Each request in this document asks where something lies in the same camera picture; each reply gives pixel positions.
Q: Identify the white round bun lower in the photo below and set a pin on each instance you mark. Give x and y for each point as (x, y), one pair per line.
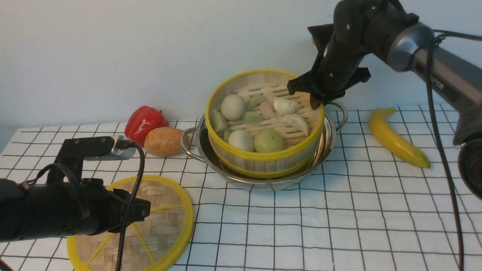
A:
(241, 139)

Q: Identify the stainless steel pot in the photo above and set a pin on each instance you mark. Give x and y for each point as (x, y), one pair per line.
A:
(207, 155)

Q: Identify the white round bun upper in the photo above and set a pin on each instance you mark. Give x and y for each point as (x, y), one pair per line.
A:
(233, 107)

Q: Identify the yellow rimmed woven steamer lid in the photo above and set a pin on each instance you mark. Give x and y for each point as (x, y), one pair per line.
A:
(154, 244)

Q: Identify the green round bun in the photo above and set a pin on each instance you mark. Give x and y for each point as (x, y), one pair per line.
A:
(268, 141)

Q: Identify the yellow banana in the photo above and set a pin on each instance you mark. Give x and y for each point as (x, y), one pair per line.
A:
(393, 142)

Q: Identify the pink dumpling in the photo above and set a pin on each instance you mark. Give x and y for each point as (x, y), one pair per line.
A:
(267, 111)

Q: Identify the green dumpling left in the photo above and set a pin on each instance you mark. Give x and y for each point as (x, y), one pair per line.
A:
(217, 121)

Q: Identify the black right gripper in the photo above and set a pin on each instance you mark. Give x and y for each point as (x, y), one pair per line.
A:
(340, 51)

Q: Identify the brown potato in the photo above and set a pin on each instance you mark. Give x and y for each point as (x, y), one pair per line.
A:
(165, 141)

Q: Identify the green dumpling centre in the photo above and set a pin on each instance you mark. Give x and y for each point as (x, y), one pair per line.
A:
(252, 118)

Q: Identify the white dumpling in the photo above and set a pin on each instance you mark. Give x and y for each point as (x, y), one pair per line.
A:
(285, 106)
(296, 121)

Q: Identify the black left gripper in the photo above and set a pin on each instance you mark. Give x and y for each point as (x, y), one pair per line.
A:
(111, 211)

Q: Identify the green dumpling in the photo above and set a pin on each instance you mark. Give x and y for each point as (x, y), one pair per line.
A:
(217, 121)
(254, 101)
(252, 118)

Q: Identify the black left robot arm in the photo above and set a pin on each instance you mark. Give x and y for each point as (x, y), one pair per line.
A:
(48, 211)

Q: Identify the red bell pepper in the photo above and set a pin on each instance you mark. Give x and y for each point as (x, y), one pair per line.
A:
(142, 121)

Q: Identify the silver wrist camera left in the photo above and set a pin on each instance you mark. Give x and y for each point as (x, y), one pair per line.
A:
(74, 152)

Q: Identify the green dumpling top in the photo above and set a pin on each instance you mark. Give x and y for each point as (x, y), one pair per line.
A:
(254, 101)

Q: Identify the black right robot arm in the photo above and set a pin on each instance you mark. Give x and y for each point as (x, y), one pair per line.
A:
(400, 40)

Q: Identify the white grid tablecloth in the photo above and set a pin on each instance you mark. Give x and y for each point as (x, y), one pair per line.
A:
(362, 210)

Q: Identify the white round bun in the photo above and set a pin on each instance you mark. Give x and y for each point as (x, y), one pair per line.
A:
(241, 139)
(233, 107)

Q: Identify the white dumpling upper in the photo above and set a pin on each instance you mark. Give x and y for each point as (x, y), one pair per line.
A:
(285, 106)

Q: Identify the yellow rimmed bamboo steamer basket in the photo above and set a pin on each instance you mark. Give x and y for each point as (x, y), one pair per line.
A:
(299, 150)

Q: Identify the white dumpling lower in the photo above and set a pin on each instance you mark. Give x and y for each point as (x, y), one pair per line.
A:
(296, 121)

